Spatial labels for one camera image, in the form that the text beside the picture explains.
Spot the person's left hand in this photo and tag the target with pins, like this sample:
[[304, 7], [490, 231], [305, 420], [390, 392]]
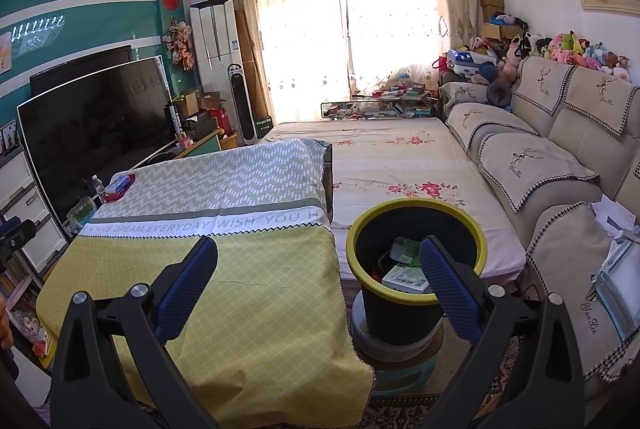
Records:
[[6, 336]]

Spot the white standing air conditioner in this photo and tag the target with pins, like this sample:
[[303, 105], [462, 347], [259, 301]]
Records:
[[216, 44]]

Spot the small clear water bottle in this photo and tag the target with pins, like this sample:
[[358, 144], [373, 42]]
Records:
[[99, 188]]

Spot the white drawer cabinet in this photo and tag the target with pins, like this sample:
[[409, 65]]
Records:
[[22, 198]]

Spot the yellow-rimmed black trash bin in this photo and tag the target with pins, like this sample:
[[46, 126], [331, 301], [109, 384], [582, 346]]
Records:
[[383, 252]]

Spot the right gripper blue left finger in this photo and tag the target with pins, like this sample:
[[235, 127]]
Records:
[[89, 387]]

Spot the cluttered low glass table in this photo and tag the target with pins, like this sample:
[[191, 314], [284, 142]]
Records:
[[393, 104]]

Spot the red fire extinguisher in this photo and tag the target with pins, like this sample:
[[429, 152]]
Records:
[[222, 118]]

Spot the pink artificial flower bunch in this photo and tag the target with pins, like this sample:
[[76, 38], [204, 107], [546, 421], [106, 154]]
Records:
[[178, 41]]

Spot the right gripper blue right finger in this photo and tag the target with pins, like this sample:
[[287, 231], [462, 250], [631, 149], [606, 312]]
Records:
[[545, 388]]

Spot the cream window curtains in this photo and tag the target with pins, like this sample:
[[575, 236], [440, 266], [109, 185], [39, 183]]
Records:
[[313, 51]]

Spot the white cardboard product box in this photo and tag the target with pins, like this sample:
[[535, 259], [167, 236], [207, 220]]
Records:
[[407, 280]]

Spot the large black television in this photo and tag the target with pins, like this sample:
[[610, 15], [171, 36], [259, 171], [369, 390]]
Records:
[[97, 125]]

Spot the clear green-lidded plastic jar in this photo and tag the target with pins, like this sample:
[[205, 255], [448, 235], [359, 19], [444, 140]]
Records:
[[405, 252]]

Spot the teal plastic stool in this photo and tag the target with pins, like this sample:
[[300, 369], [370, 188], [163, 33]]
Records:
[[394, 378]]

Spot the yellow and grey tablecloth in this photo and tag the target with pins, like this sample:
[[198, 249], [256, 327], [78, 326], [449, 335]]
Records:
[[208, 296]]

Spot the pile of plush toys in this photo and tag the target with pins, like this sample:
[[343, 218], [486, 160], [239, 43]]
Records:
[[568, 48]]

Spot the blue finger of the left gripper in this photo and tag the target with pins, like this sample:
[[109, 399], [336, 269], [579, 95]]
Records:
[[15, 234]]

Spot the red and blue book stack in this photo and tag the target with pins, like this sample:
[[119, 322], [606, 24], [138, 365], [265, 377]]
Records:
[[118, 187]]

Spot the stacked cardboard boxes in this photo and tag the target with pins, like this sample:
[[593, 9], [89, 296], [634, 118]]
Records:
[[497, 24]]

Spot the beige sectional sofa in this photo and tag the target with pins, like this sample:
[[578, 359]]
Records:
[[563, 161]]

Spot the black tower fan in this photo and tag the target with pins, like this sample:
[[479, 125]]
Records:
[[241, 100]]

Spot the floral sheet covered bed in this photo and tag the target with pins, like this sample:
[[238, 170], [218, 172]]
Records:
[[380, 160]]

